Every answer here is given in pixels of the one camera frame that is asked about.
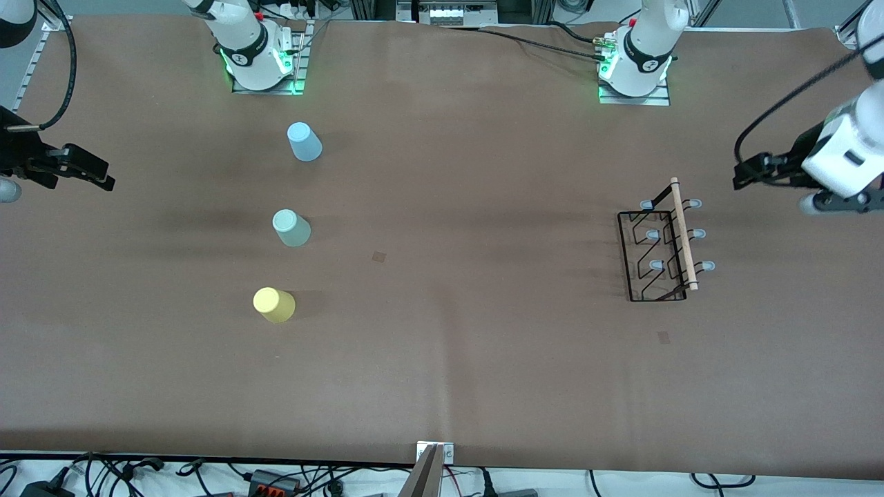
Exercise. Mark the light blue plastic cup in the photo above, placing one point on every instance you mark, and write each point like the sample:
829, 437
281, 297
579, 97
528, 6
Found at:
304, 142

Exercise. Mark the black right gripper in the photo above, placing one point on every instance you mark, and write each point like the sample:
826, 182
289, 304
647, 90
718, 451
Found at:
15, 153

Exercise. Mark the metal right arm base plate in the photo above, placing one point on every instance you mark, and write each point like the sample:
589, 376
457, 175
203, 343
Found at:
298, 69

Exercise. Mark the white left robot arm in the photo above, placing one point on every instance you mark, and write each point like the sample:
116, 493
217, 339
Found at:
649, 48

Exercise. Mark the aluminium camera mount profile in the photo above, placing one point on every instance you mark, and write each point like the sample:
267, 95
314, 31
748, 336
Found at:
423, 476

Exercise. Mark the black plug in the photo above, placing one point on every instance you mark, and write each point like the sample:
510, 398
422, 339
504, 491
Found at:
485, 483

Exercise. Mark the black orange connector box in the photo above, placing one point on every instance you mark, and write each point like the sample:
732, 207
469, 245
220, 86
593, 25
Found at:
273, 481

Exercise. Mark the white electronics box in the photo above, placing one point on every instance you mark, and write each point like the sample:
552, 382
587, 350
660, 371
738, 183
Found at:
445, 14

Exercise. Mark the black power adapter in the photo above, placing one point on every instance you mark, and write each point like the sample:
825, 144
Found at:
48, 490

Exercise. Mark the yellow plastic cup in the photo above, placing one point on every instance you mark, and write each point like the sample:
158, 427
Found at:
274, 305

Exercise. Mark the white power strip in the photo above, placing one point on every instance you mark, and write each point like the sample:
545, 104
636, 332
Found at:
293, 10

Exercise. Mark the pale green plastic cup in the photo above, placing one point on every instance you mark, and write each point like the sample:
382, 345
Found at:
291, 228

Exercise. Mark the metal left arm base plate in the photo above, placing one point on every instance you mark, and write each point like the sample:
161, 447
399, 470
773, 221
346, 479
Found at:
659, 101

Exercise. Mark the dark aluminium frame post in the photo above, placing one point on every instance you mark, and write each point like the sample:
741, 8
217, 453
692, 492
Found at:
373, 8

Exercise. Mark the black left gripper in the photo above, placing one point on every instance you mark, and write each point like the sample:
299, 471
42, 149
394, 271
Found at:
799, 160

